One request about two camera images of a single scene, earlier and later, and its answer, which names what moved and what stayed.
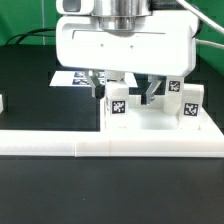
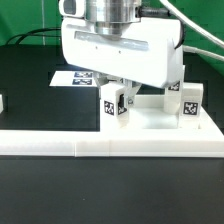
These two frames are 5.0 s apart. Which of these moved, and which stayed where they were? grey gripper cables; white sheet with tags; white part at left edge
Moved: grey gripper cables
Stayed: white sheet with tags; white part at left edge
